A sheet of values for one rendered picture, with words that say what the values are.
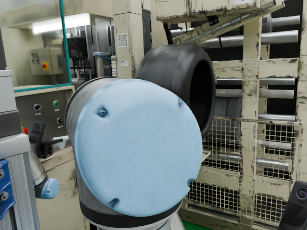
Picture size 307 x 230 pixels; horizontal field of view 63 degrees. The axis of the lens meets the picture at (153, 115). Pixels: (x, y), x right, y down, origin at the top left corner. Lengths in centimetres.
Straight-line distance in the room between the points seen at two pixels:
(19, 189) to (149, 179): 39
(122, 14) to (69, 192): 107
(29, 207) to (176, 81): 81
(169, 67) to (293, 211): 85
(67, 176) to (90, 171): 137
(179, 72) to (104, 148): 101
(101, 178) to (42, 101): 127
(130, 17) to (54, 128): 75
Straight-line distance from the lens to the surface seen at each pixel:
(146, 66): 127
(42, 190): 100
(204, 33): 172
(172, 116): 22
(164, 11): 170
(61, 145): 125
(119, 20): 156
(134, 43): 151
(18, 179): 57
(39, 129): 118
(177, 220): 50
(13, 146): 55
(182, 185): 24
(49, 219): 158
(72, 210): 168
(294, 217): 53
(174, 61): 122
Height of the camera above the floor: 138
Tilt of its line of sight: 12 degrees down
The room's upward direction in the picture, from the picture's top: 3 degrees counter-clockwise
